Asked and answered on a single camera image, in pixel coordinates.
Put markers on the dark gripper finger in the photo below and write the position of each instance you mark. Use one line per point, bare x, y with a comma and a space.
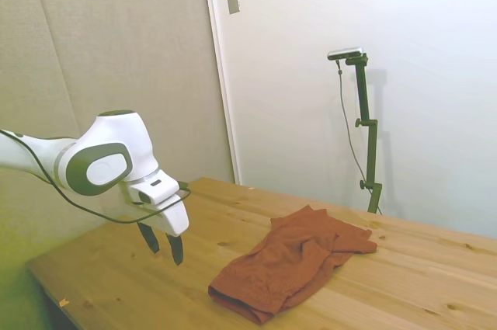
151, 238
176, 248

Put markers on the grey wall switch plate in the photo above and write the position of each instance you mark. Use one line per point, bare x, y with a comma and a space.
233, 0

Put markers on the silver camera on stand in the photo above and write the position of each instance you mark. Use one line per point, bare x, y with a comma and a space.
345, 53

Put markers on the dark green camera stand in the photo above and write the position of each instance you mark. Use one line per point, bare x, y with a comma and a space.
365, 105

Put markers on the small orange paper scrap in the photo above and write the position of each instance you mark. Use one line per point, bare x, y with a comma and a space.
63, 301

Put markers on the rust orange shorts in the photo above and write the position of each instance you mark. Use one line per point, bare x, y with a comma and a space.
279, 260

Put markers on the white door trim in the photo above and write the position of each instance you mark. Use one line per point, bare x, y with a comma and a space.
221, 73

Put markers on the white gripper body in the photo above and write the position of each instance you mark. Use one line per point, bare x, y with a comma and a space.
172, 221

